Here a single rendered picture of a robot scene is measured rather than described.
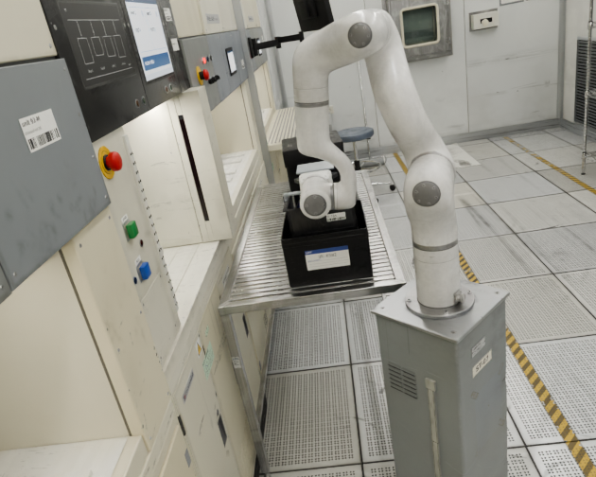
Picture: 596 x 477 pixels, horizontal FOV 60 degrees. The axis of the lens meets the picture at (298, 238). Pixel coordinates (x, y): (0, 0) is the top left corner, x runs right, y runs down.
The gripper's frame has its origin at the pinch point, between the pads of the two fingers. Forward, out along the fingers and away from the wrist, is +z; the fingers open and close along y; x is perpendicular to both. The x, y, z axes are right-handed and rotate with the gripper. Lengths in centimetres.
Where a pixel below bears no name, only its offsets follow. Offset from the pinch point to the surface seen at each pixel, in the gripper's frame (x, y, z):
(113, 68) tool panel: 43, -38, -44
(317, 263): -25.6, -3.5, -14.1
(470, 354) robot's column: -42, 35, -47
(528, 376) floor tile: -109, 75, 21
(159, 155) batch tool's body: 12, -52, 9
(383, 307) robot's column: -33.3, 14.6, -32.7
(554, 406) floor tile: -109, 78, 2
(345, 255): -24.0, 5.8, -14.1
